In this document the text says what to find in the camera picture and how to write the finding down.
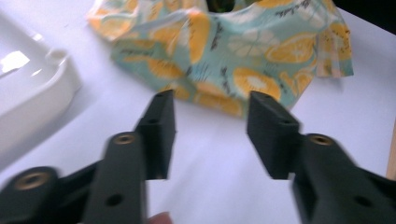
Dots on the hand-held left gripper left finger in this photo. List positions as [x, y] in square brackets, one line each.
[158, 140]

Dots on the white plastic tray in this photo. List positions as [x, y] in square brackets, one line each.
[31, 93]

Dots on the lemon print cloth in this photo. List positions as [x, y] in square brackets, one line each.
[236, 56]

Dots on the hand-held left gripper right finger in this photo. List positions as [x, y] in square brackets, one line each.
[274, 140]

